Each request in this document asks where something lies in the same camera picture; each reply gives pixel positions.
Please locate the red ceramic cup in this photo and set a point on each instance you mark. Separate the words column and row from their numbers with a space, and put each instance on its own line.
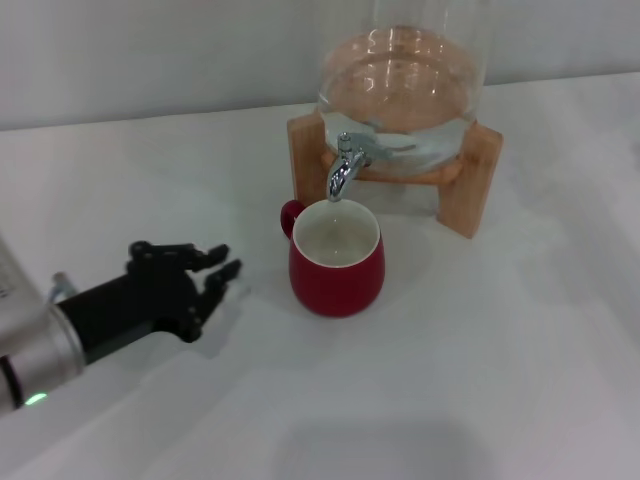
column 340, row 290

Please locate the white tablecloth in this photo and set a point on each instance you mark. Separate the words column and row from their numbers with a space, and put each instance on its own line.
column 450, row 375

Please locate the light wooden dispenser stand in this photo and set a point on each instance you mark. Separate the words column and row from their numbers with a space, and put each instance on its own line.
column 305, row 150

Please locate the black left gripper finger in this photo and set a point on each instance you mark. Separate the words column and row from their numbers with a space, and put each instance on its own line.
column 212, row 254
column 222, row 280

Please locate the clear glass dispenser jar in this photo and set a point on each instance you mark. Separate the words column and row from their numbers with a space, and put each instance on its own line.
column 400, row 75

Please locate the chrome dispenser faucet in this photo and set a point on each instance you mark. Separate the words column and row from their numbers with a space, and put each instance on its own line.
column 342, row 172

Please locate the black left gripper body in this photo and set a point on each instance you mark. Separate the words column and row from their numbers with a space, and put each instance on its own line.
column 140, row 300

